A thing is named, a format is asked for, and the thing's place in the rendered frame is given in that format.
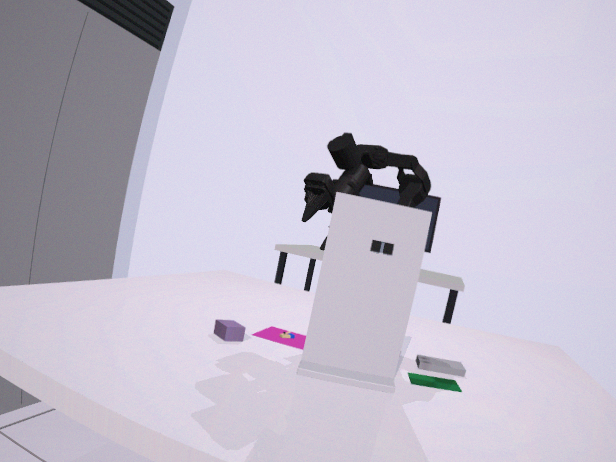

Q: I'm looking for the flat green rectangular patch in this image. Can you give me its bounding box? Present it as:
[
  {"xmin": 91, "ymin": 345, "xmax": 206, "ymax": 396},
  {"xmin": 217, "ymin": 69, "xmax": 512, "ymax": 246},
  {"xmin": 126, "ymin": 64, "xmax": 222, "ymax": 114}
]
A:
[{"xmin": 408, "ymin": 373, "xmax": 462, "ymax": 392}]

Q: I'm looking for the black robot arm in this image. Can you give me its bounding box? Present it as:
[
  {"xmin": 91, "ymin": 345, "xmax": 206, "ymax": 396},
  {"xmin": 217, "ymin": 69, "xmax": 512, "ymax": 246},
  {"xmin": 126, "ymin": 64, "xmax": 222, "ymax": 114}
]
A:
[{"xmin": 327, "ymin": 132, "xmax": 431, "ymax": 209}]

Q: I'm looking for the purple cube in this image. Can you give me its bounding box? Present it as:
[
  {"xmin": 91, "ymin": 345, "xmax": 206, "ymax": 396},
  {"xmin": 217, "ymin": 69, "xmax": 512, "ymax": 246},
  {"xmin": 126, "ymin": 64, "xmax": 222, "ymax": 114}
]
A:
[{"xmin": 213, "ymin": 319, "xmax": 246, "ymax": 342}]

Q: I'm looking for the magenta square marking on table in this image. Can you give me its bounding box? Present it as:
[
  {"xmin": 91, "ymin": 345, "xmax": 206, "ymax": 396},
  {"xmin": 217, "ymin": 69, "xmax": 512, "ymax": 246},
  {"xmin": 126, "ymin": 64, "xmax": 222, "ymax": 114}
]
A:
[{"xmin": 252, "ymin": 327, "xmax": 306, "ymax": 349}]

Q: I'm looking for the grey panel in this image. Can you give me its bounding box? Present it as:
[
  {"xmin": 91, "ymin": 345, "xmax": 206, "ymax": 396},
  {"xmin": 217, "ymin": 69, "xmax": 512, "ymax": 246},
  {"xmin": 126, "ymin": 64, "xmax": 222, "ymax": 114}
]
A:
[{"xmin": 297, "ymin": 192, "xmax": 432, "ymax": 393}]

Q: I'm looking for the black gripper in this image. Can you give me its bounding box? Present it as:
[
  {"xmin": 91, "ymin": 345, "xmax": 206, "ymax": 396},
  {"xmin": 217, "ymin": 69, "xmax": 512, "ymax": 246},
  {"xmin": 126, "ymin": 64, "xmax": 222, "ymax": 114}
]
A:
[{"xmin": 302, "ymin": 172, "xmax": 362, "ymax": 222}]

